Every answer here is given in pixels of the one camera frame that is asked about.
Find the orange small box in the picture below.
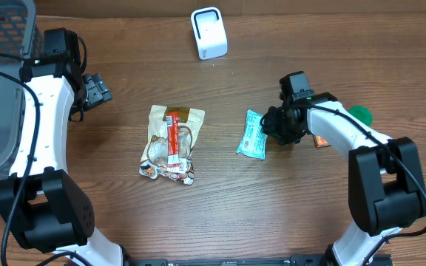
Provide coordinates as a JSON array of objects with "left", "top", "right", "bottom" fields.
[{"left": 313, "top": 135, "right": 330, "bottom": 149}]

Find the teal tissue pack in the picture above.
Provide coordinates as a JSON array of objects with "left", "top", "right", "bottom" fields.
[{"left": 237, "top": 109, "right": 267, "bottom": 160}]

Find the green lid jar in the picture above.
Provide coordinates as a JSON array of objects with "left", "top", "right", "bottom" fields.
[{"left": 348, "top": 106, "right": 373, "bottom": 126}]

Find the brown snack bag red label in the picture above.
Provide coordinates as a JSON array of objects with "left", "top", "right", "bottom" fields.
[{"left": 138, "top": 105, "right": 205, "bottom": 185}]

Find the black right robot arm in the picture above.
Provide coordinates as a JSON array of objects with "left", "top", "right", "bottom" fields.
[{"left": 260, "top": 71, "right": 426, "bottom": 266}]

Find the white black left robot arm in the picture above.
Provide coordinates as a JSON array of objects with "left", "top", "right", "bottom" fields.
[{"left": 0, "top": 28, "right": 132, "bottom": 266}]

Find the white barcode scanner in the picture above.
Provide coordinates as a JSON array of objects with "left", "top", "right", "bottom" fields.
[{"left": 190, "top": 7, "right": 228, "bottom": 61}]

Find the grey plastic mesh basket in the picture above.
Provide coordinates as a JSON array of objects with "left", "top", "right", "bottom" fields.
[{"left": 0, "top": 0, "right": 44, "bottom": 180}]

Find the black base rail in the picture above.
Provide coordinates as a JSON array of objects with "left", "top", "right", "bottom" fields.
[{"left": 130, "top": 254, "right": 334, "bottom": 266}]

